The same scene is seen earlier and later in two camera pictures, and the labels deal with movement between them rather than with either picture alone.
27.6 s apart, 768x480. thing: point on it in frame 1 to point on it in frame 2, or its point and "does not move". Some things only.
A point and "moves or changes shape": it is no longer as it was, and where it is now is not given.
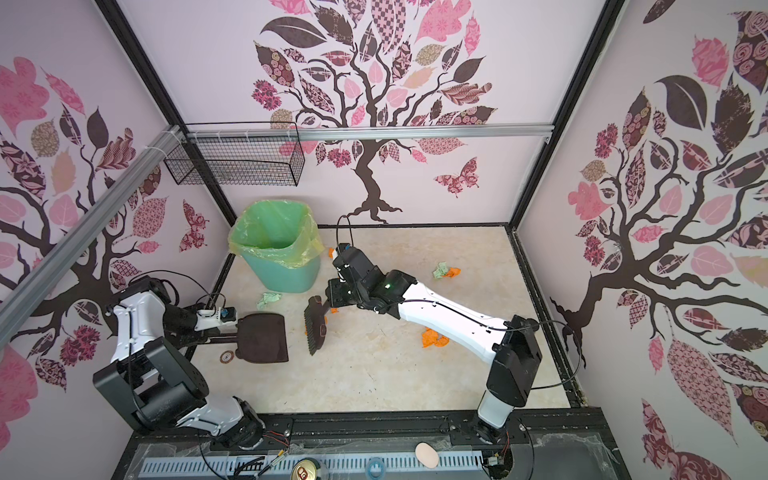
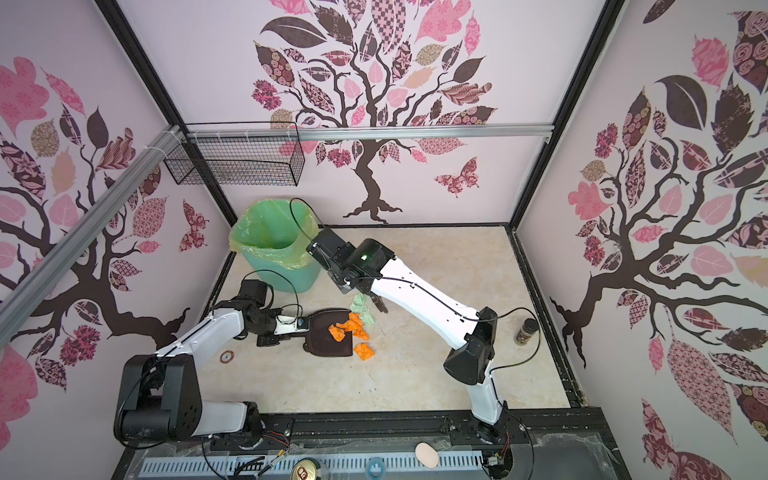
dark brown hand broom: [315, 323] moves or changes shape
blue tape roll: [375, 468] does not move
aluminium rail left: [46, 271] does not move
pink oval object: [427, 455] does not move
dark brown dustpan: [260, 338] moves or changes shape
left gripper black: [191, 338] to [270, 340]
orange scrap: [432, 337] to [353, 324]
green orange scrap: [443, 271] to [360, 306]
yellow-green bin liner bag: [283, 233] does not move
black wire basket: [242, 153] does not move
